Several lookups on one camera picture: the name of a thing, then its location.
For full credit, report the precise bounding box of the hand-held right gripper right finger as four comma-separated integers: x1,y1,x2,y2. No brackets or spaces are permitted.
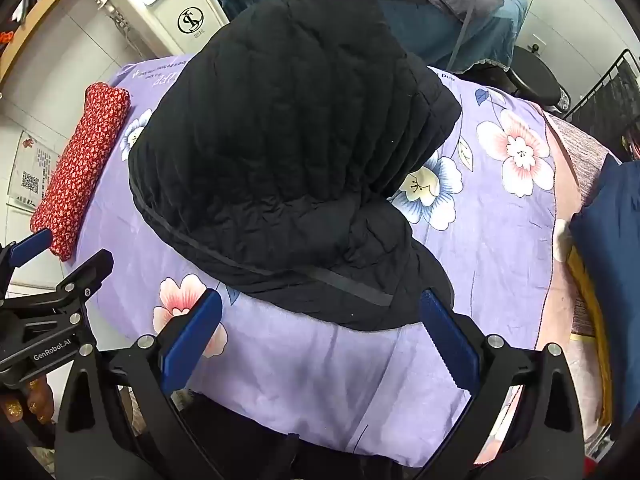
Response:
419,287,586,480

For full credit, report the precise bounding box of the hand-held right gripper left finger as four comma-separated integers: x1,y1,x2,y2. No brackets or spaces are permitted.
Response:
54,288,224,480

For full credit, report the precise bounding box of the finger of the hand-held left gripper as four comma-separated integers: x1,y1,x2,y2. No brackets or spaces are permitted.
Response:
50,248,115,311
0,228,54,286

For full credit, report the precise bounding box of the black quilted jacket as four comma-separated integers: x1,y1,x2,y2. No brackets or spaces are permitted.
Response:
127,0,463,333

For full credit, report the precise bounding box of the person's left hand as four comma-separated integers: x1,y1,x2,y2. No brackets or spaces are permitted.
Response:
0,379,56,427

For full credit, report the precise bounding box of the red floral pillow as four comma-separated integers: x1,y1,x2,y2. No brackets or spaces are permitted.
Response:
30,82,132,262

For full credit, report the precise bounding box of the purple floral bedsheet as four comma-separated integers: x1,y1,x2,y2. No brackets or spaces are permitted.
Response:
75,55,558,466

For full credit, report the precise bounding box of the yellow cloth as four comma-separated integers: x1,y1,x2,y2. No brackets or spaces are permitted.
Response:
565,247,613,426

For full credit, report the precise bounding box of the navy blue cloth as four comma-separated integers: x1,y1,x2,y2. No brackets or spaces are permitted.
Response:
569,152,640,426

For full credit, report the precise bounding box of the mauve knitted cloth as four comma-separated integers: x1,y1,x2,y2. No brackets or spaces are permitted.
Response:
547,112,623,206

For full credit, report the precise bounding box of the wooden shelf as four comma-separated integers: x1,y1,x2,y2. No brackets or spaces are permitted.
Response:
0,0,101,96

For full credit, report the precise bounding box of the white treatment machine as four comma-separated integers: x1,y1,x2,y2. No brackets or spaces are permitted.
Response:
82,0,231,58

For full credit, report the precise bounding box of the black round stool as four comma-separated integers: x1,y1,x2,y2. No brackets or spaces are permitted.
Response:
507,45,571,111

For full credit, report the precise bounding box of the teal bed cover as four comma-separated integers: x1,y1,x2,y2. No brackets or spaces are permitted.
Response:
197,0,528,73

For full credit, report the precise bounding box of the translucent hanging strip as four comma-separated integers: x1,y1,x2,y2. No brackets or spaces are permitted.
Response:
447,0,486,70

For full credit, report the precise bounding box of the wall poster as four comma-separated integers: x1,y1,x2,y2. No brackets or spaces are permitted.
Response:
7,130,63,211

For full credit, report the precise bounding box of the black wire rack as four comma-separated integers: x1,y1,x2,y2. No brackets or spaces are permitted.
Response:
565,49,640,161

